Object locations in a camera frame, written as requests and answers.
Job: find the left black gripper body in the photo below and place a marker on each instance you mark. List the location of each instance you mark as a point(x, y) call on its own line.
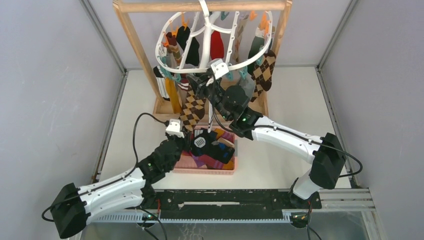
point(181, 143)

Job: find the mustard yellow sock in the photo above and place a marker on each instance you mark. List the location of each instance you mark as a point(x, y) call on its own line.
point(173, 95)

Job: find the black ribbed sock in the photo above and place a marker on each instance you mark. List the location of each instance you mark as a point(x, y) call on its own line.
point(211, 144)

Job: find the wooden hanger rack frame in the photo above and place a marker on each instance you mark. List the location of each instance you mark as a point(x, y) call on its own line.
point(280, 10)

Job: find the white oval clip hanger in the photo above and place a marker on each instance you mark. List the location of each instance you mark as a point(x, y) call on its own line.
point(184, 44)

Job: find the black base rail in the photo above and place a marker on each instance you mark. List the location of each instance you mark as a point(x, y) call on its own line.
point(226, 204)

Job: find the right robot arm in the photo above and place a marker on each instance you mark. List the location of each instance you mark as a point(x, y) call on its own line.
point(324, 153)

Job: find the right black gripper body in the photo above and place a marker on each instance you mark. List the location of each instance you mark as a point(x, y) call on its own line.
point(205, 87)

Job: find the pink perforated plastic basket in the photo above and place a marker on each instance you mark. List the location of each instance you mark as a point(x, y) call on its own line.
point(189, 164)

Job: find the red sock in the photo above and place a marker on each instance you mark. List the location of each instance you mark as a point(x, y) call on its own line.
point(216, 46)

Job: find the white brown sock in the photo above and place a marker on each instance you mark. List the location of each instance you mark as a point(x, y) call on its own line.
point(161, 82)

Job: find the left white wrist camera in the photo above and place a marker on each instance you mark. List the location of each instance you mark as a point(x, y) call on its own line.
point(174, 128)

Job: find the brown argyle sock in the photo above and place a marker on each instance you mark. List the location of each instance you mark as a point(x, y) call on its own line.
point(193, 110)

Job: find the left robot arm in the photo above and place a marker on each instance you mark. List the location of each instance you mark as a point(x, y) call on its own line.
point(76, 207)

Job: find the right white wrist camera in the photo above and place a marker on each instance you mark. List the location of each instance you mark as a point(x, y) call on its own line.
point(218, 69)

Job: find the grey sock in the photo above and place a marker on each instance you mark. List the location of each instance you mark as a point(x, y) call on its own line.
point(249, 86)

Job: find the white green sock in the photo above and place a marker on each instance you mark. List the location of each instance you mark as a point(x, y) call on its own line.
point(257, 43)

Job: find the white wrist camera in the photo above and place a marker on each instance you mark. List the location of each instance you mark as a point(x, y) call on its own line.
point(174, 128)
point(218, 69)

